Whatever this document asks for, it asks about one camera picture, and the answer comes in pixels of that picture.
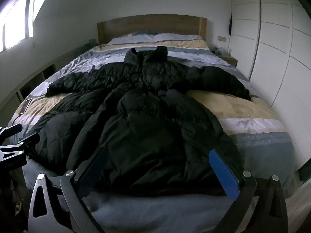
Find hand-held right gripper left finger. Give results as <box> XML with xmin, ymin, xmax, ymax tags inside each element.
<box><xmin>28</xmin><ymin>148</ymin><xmax>109</xmax><ymax>233</ymax></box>

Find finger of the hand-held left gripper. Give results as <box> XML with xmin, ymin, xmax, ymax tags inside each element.
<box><xmin>0</xmin><ymin>123</ymin><xmax>23</xmax><ymax>144</ymax></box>
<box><xmin>0</xmin><ymin>133</ymin><xmax>41</xmax><ymax>163</ymax></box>

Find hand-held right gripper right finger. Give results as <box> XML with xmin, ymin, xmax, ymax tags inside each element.
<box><xmin>208</xmin><ymin>148</ymin><xmax>289</xmax><ymax>233</ymax></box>

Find black puffer jacket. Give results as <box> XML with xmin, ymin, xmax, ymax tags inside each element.
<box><xmin>25</xmin><ymin>46</ymin><xmax>252</xmax><ymax>197</ymax></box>

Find smartphone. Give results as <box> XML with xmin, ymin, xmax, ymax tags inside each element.
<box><xmin>18</xmin><ymin>97</ymin><xmax>33</xmax><ymax>115</ymax></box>

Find low white shelf unit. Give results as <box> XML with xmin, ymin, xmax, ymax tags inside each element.
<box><xmin>0</xmin><ymin>46</ymin><xmax>93</xmax><ymax>131</ymax></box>

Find grey bed sheet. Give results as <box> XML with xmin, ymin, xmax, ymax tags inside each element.
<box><xmin>22</xmin><ymin>159</ymin><xmax>294</xmax><ymax>233</ymax></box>

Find window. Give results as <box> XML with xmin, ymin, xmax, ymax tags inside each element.
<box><xmin>0</xmin><ymin>0</ymin><xmax>46</xmax><ymax>52</ymax></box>

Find wooden nightstand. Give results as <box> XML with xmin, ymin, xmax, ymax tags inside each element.
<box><xmin>211</xmin><ymin>51</ymin><xmax>238</xmax><ymax>68</ymax></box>

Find small items on nightstand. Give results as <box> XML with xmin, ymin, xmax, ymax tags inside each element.
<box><xmin>212</xmin><ymin>46</ymin><xmax>230</xmax><ymax>55</ymax></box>

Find white wardrobe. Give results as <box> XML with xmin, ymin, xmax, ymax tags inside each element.
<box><xmin>228</xmin><ymin>0</ymin><xmax>311</xmax><ymax>165</ymax></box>

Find pale striped pillow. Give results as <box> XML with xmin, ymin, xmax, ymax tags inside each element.
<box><xmin>107</xmin><ymin>30</ymin><xmax>205</xmax><ymax>45</ymax></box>

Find wooden headboard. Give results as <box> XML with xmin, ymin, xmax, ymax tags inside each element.
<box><xmin>97</xmin><ymin>14</ymin><xmax>207</xmax><ymax>45</ymax></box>

